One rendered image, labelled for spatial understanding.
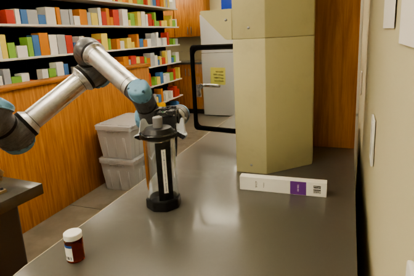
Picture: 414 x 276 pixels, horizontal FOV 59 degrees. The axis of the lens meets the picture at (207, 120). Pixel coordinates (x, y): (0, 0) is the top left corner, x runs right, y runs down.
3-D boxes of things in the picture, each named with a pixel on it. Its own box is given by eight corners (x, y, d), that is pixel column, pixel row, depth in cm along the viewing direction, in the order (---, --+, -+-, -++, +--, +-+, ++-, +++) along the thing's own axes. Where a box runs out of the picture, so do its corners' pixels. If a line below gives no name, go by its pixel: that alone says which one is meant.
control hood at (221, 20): (255, 37, 151) (255, 12, 148) (232, 39, 121) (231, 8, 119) (228, 39, 155) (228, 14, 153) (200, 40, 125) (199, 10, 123)
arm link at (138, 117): (132, 98, 131) (162, 95, 130) (141, 116, 141) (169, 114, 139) (129, 116, 127) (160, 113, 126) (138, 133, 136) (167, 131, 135)
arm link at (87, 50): (82, 20, 143) (158, 81, 119) (93, 40, 152) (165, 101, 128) (58, 36, 140) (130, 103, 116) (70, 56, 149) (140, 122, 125)
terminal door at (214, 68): (252, 135, 159) (250, 42, 150) (194, 129, 175) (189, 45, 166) (253, 135, 160) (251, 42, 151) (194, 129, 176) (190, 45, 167)
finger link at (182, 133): (183, 120, 103) (170, 116, 111) (184, 140, 104) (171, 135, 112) (193, 119, 104) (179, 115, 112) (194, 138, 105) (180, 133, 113)
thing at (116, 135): (164, 143, 391) (161, 113, 383) (133, 161, 336) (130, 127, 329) (130, 140, 406) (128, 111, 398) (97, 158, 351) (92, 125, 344)
